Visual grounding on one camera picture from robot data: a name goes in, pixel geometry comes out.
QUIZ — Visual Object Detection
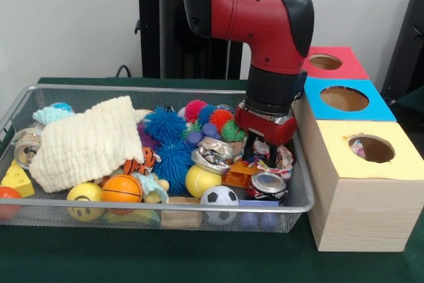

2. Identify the black monitor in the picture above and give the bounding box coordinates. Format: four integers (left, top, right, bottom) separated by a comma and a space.
381, 0, 424, 115

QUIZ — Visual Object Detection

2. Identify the multicolour patterned cloth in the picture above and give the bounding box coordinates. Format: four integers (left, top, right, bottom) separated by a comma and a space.
350, 139, 366, 159

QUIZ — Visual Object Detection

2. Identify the yellow smiley ball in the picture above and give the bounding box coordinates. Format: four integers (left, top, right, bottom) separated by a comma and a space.
66, 182, 105, 223

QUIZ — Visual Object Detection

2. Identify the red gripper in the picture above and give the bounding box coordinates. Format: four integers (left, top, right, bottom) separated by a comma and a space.
235, 101, 298, 168

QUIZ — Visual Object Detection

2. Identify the yellow cheese wedge toy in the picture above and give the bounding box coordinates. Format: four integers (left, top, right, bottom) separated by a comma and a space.
0, 160, 35, 199

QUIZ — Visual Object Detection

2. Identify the orange toy basketball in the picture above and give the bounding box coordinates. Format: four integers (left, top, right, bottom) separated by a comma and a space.
101, 174, 144, 204

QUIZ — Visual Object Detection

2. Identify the crushed red drink can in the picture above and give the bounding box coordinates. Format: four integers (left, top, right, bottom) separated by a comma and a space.
246, 172, 290, 203

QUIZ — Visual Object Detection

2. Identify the wooden box with three holes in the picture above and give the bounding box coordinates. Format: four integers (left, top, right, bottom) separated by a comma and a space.
291, 46, 424, 253

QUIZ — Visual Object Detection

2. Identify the silver drink can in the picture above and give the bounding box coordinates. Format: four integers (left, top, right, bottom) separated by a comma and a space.
12, 127, 46, 170

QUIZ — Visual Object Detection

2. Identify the striped tiger plush toy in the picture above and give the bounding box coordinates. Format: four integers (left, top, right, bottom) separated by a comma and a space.
122, 147, 162, 177

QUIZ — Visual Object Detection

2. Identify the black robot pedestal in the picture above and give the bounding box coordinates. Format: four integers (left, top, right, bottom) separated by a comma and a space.
128, 0, 266, 80

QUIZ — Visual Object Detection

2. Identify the mint green cloth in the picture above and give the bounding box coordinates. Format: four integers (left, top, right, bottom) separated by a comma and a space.
33, 104, 75, 127

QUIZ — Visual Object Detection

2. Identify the cream knitted cloth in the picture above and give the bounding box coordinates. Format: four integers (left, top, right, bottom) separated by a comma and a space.
29, 95, 146, 194

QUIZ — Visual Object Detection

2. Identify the red ball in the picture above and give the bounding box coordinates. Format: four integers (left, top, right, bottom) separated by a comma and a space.
0, 186, 22, 221

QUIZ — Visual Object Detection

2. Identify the clear mesh bin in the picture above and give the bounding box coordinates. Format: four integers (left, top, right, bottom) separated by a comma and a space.
0, 84, 315, 234

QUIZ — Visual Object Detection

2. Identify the yellow tennis ball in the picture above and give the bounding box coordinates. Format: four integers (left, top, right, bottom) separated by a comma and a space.
184, 165, 222, 199

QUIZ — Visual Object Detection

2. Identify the blue spiky rubber ball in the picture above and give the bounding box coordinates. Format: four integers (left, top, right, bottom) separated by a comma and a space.
144, 105, 189, 143
154, 140, 196, 194

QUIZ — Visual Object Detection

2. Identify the black and white soccer ball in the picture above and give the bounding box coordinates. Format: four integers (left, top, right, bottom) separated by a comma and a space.
201, 186, 240, 226

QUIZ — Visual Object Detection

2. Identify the long polka dot cloth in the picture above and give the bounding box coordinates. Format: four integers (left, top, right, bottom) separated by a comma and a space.
241, 139, 296, 182

